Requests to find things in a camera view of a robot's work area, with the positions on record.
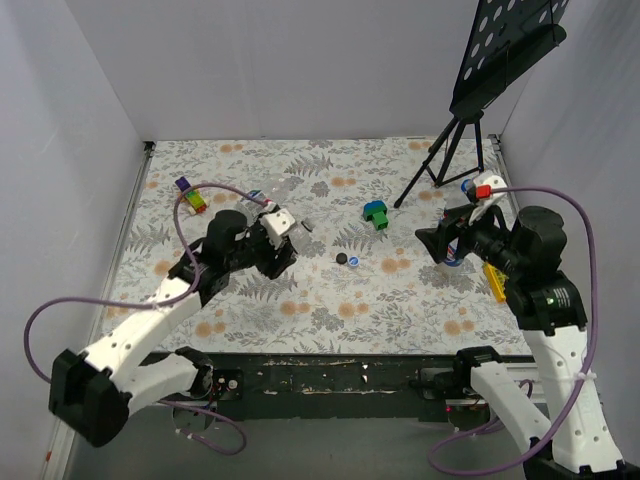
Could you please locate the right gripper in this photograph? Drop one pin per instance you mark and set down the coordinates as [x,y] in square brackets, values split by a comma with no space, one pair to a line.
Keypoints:
[451,238]

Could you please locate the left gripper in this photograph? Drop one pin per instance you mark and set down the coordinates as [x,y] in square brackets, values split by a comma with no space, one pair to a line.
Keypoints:
[275,255]

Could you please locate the blue label bottle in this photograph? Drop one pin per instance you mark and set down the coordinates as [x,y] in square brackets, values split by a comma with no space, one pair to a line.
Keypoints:
[452,252]

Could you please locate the clear bottle black label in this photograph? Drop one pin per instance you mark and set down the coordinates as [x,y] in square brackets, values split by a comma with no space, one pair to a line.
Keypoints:
[300,235]

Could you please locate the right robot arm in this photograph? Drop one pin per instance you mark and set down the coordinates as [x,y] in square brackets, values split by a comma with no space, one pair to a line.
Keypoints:
[572,439]

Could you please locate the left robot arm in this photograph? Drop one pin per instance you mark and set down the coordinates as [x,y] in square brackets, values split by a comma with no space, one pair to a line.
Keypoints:
[97,390]

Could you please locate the clear lying bottle silver label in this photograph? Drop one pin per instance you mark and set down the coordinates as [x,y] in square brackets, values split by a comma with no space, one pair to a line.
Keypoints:
[275,189]

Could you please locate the white blue bottle cap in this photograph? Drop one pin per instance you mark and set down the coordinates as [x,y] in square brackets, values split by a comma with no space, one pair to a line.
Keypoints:
[354,261]

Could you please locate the green blue toy bricks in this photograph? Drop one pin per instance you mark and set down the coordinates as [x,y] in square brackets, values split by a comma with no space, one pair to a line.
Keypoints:
[375,212]

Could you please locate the yellow green toy brick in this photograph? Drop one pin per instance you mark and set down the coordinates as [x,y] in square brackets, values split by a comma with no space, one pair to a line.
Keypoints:
[496,280]

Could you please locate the floral table cloth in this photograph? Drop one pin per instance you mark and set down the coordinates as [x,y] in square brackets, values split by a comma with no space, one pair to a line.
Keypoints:
[397,301]

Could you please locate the multicolour toy brick stack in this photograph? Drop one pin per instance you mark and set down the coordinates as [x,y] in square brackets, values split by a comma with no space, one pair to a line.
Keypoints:
[193,200]

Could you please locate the black base beam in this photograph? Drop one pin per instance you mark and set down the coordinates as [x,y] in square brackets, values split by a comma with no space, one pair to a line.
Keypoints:
[341,386]

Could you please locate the black music stand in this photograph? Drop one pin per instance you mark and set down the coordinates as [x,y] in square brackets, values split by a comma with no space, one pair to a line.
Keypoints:
[506,40]

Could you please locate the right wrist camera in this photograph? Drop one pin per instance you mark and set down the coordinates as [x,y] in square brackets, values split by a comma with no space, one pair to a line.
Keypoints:
[487,190]

